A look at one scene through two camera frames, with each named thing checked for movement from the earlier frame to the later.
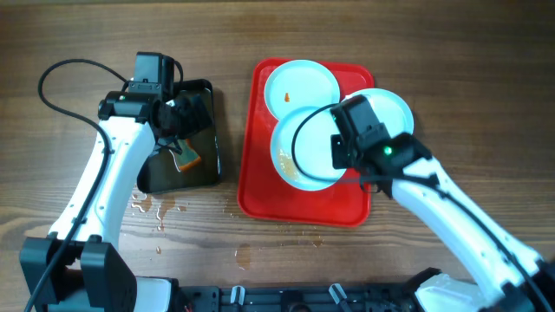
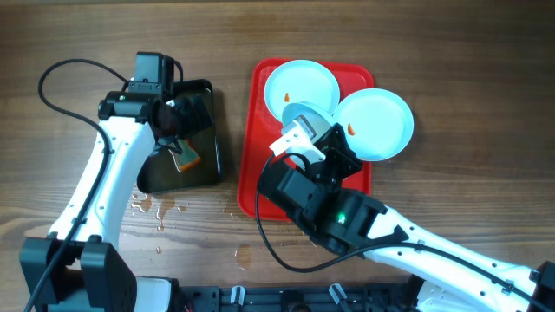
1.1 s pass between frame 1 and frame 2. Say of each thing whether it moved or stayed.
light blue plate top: stayed
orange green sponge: stayed
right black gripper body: moved
